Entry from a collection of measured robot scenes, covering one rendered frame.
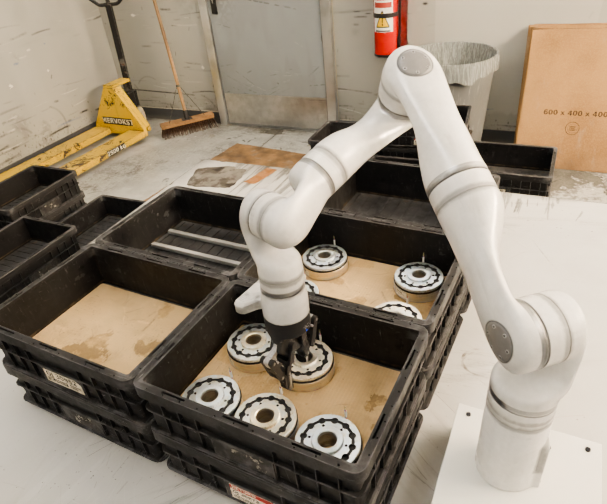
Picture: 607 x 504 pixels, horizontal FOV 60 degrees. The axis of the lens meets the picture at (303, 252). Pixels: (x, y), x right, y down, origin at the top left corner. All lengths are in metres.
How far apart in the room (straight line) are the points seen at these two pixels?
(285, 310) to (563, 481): 0.50
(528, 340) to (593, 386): 0.52
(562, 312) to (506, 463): 0.26
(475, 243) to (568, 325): 0.15
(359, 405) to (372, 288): 0.32
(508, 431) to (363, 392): 0.25
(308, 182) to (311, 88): 3.48
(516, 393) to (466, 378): 0.39
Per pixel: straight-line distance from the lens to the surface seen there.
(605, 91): 3.63
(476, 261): 0.72
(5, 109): 4.57
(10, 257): 2.36
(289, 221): 0.71
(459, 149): 0.78
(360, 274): 1.19
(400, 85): 0.84
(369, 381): 0.96
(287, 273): 0.77
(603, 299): 1.42
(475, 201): 0.74
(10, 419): 1.31
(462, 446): 0.96
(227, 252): 1.33
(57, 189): 2.65
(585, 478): 0.98
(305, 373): 0.94
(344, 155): 0.78
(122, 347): 1.14
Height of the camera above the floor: 1.54
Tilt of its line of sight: 34 degrees down
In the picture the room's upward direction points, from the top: 7 degrees counter-clockwise
